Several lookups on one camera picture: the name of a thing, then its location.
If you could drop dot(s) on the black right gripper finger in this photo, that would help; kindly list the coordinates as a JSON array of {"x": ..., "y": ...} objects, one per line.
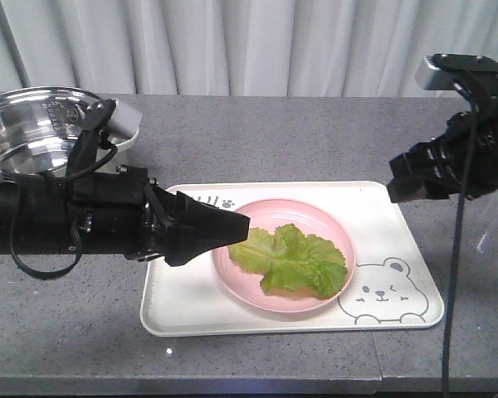
[{"x": 426, "y": 171}]

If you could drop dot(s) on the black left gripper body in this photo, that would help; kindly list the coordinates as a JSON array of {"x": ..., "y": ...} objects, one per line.
[{"x": 115, "y": 213}]

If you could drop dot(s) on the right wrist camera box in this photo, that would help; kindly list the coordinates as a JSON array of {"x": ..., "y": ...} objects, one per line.
[{"x": 438, "y": 71}]

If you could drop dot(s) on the cream bear serving tray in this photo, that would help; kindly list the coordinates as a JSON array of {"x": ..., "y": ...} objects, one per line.
[{"x": 391, "y": 286}]

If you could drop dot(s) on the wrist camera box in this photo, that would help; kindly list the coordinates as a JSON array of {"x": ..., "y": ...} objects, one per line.
[
  {"x": 124, "y": 121},
  {"x": 438, "y": 71}
]

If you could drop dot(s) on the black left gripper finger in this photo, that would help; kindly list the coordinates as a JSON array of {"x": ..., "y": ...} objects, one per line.
[
  {"x": 181, "y": 209},
  {"x": 184, "y": 243}
]

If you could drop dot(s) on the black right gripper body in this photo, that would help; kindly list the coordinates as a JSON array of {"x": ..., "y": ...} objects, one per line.
[{"x": 478, "y": 126}]

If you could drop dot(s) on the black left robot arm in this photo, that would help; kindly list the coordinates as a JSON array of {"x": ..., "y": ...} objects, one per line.
[{"x": 36, "y": 219}]

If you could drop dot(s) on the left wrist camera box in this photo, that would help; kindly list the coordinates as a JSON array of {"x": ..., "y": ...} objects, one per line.
[{"x": 124, "y": 121}]

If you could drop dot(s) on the pale green electric pot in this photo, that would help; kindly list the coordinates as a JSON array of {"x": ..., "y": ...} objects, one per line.
[{"x": 62, "y": 130}]

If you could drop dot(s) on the grey pleated curtain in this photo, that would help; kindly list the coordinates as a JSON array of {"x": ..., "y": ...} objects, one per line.
[{"x": 237, "y": 48}]

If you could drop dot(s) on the green lettuce leaf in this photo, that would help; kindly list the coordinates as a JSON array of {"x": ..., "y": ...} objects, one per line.
[{"x": 289, "y": 260}]

